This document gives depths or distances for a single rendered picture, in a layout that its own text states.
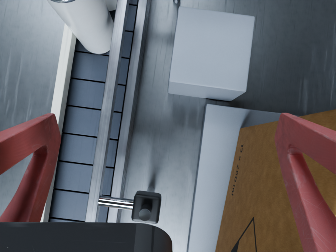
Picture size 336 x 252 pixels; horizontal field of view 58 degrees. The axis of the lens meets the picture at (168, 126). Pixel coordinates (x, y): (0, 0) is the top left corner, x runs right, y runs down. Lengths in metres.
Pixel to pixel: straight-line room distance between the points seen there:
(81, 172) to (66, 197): 0.04
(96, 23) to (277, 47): 0.29
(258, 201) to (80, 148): 0.24
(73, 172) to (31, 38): 0.23
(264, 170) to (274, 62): 0.23
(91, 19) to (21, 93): 0.22
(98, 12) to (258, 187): 0.25
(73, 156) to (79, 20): 0.19
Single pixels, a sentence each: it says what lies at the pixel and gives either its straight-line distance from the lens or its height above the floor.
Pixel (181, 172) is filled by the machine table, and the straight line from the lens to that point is 0.47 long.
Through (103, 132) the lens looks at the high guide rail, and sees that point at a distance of 0.34.
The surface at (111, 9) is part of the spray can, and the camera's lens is 0.45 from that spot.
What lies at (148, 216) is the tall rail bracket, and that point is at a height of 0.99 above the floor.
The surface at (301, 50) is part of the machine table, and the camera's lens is 0.54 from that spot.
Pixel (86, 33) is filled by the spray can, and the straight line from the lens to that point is 0.37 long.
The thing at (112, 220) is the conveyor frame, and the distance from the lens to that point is 0.44.
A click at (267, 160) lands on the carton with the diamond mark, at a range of 0.32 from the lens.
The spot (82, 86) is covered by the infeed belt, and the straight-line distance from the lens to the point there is 0.44.
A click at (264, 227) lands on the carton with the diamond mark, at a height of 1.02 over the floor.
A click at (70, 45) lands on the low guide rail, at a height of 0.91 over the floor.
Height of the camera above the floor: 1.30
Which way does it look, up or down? 86 degrees down
